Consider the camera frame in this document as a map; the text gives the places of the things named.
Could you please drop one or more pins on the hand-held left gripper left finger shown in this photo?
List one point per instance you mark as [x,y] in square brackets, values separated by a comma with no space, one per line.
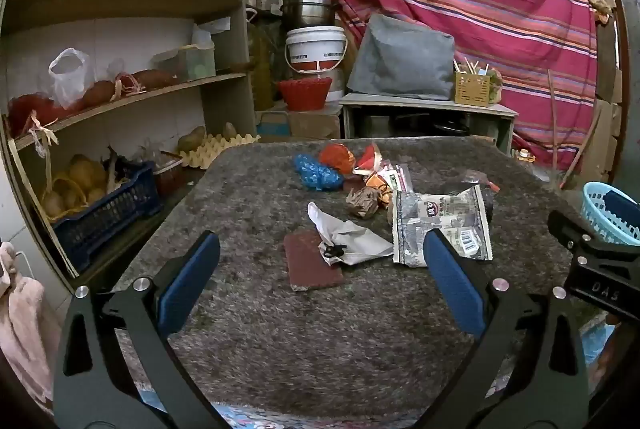
[192,276]

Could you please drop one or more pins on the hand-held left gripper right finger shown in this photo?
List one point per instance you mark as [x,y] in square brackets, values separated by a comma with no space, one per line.
[450,279]

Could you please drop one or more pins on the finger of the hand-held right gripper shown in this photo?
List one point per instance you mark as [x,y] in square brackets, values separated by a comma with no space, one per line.
[624,211]
[567,229]

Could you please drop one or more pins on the light blue plastic basket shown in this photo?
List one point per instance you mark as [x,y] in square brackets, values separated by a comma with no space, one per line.
[595,209]

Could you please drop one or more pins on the silver printed snack packet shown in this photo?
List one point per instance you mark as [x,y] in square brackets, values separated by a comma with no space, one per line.
[445,219]

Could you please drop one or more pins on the white paper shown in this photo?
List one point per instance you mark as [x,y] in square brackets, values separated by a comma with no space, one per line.
[357,239]

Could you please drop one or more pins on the orange snack wrapper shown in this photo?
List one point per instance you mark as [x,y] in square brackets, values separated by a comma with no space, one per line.
[382,190]

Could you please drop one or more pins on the brown paper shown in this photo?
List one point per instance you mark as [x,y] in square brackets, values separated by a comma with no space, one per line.
[364,203]

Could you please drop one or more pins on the small white green packet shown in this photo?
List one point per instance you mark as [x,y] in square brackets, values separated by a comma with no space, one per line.
[397,176]

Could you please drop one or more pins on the dark blue plastic crate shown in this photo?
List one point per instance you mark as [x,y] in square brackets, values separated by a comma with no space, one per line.
[115,214]

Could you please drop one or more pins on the plastic covered red bowl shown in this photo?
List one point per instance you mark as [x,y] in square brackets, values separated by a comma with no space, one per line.
[167,171]

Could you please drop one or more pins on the thin wooden stick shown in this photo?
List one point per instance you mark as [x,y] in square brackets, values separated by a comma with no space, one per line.
[552,119]

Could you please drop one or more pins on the cardboard egg tray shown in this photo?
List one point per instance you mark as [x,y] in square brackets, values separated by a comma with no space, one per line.
[217,150]

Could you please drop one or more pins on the large brown potato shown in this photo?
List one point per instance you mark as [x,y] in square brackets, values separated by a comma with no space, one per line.
[191,138]

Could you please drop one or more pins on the red snack wrapper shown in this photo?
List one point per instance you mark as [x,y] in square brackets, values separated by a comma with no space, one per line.
[367,159]

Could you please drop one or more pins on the pile of yellow potatoes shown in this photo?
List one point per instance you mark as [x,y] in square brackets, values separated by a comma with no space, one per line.
[80,181]

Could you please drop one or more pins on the small brown potato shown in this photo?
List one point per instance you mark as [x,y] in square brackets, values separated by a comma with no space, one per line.
[229,131]

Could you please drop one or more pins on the patterned cloth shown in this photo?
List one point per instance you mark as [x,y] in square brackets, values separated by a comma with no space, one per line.
[250,416]

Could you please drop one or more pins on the blue plastic bag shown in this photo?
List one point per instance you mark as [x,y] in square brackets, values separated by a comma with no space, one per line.
[315,174]

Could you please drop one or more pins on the orange-red net bag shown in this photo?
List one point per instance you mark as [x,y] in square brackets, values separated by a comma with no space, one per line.
[337,157]

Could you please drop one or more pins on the yellow slatted holder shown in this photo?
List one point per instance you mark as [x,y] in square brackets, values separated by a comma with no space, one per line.
[471,90]

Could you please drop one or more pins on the small grey cabinet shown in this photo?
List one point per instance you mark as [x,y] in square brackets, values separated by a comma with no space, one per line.
[425,109]

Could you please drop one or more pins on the pink towel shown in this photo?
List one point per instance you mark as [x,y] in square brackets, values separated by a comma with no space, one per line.
[22,324]

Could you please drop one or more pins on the brown cardboard box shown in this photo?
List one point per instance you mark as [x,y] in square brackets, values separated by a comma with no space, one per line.
[312,125]

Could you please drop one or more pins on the brown sweet potato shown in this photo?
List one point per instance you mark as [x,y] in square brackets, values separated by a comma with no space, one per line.
[97,94]
[152,80]

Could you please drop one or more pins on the clear plastic container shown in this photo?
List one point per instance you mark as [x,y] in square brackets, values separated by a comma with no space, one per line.
[185,61]

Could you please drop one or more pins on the red woven basket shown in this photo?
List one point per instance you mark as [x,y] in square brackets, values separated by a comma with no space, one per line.
[305,93]

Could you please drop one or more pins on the yellow oil bottle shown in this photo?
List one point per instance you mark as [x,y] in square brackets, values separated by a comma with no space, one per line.
[261,69]

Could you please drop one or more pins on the grey cushion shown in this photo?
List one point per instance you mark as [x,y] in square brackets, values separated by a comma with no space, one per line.
[402,59]

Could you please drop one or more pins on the red mesh bag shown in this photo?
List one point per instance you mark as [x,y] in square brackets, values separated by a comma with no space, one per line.
[32,111]

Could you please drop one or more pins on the white plastic bag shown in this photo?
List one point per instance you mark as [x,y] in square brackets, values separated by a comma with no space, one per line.
[67,76]

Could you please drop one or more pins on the white plastic bucket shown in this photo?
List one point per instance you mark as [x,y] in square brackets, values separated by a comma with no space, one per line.
[316,49]

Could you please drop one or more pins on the wooden shelf unit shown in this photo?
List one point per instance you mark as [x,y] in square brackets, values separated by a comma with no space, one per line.
[150,4]

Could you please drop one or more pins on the steel pot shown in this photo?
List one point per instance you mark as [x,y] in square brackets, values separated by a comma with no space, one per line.
[306,8]

